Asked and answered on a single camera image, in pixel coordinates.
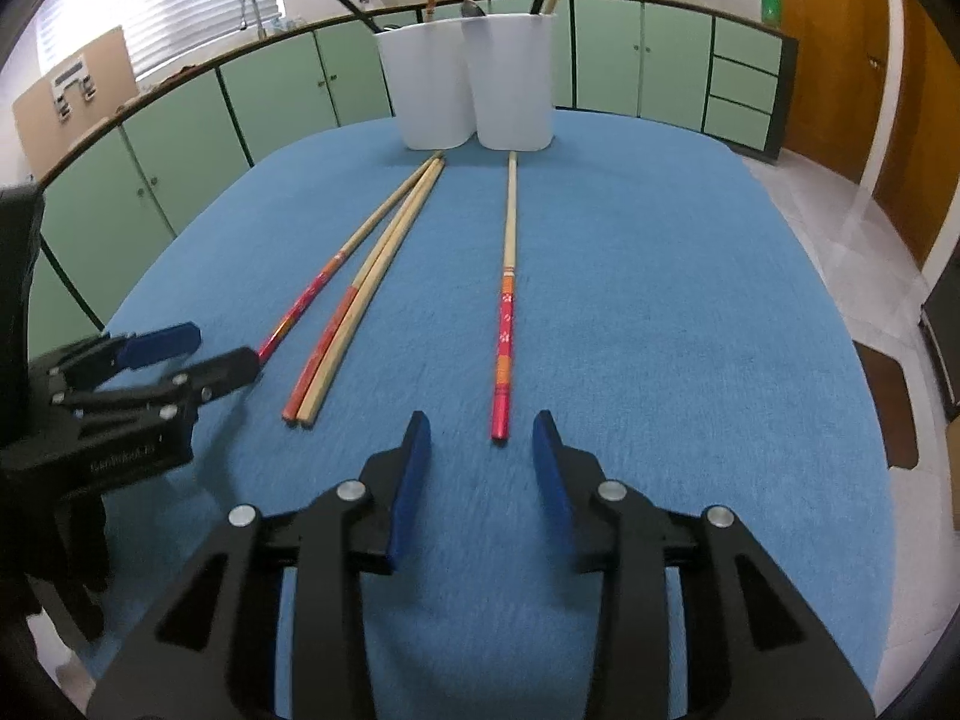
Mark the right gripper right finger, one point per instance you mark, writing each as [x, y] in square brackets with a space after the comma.
[754, 648]

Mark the silver metal spoon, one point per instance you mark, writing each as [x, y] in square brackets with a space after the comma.
[470, 9]

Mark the green kitchen cabinets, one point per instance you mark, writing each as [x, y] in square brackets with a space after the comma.
[128, 189]

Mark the green bottle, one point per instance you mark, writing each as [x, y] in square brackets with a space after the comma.
[771, 13]

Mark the left white plastic cup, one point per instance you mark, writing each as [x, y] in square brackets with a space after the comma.
[426, 76]

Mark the sink faucet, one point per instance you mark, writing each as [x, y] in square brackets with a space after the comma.
[250, 15]

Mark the white plastic cup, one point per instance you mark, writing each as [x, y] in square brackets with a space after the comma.
[426, 76]
[509, 63]

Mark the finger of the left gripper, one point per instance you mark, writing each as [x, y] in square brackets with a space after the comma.
[145, 349]
[212, 379]

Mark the wooden door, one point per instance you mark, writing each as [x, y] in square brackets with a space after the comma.
[920, 171]
[840, 77]

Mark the cardboard box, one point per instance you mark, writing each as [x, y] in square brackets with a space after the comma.
[74, 98]

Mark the brown floor mat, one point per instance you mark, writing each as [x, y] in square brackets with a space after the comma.
[889, 391]

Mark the red patterned wooden chopstick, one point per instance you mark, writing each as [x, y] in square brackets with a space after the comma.
[291, 317]

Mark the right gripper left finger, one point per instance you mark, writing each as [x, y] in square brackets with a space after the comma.
[208, 647]

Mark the black glass cabinet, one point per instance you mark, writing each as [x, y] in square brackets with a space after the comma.
[940, 324]

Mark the right white plastic cup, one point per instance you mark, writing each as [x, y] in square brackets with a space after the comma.
[509, 63]

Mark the blue table mat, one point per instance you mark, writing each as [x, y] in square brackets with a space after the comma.
[636, 281]

